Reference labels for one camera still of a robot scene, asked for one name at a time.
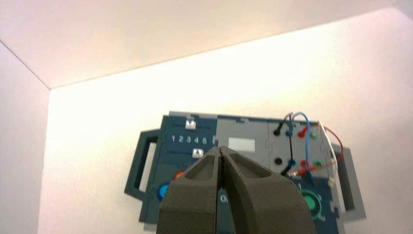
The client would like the white banana plug wire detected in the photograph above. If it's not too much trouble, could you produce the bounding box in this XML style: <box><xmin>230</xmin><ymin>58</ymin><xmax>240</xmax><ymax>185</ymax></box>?
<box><xmin>309</xmin><ymin>120</ymin><xmax>339</xmax><ymax>190</ymax></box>

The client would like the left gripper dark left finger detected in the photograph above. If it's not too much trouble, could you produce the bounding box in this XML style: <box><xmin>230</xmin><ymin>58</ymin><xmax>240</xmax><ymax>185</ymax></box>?
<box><xmin>156</xmin><ymin>146</ymin><xmax>223</xmax><ymax>234</ymax></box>

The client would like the blue round push button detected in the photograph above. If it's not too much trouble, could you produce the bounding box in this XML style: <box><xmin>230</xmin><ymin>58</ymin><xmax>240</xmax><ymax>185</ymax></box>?
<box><xmin>156</xmin><ymin>183</ymin><xmax>170</xmax><ymax>201</ymax></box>

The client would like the blue and grey task box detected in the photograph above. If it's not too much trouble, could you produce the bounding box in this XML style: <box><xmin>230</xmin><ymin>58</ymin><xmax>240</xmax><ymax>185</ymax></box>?
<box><xmin>124</xmin><ymin>111</ymin><xmax>367</xmax><ymax>234</ymax></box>

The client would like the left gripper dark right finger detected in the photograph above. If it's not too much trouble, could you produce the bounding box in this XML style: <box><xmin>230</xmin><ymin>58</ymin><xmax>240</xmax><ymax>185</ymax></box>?
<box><xmin>222</xmin><ymin>146</ymin><xmax>317</xmax><ymax>234</ymax></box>

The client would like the green rotary knob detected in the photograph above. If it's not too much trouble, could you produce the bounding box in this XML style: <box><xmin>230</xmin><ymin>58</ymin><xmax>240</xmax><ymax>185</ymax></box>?
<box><xmin>298</xmin><ymin>189</ymin><xmax>323</xmax><ymax>220</ymax></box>

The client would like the blue banana plug wire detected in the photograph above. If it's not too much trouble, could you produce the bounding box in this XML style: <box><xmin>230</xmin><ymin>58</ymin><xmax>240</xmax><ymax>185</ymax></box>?
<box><xmin>285</xmin><ymin>111</ymin><xmax>319</xmax><ymax>186</ymax></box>

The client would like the red banana plug wire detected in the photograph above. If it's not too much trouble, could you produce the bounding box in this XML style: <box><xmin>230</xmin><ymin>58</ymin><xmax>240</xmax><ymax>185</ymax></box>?
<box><xmin>288</xmin><ymin>124</ymin><xmax>344</xmax><ymax>178</ymax></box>

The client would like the black banana plug wire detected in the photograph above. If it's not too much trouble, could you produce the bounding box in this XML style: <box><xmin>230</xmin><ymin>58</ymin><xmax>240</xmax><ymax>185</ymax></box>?
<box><xmin>272</xmin><ymin>112</ymin><xmax>296</xmax><ymax>176</ymax></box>

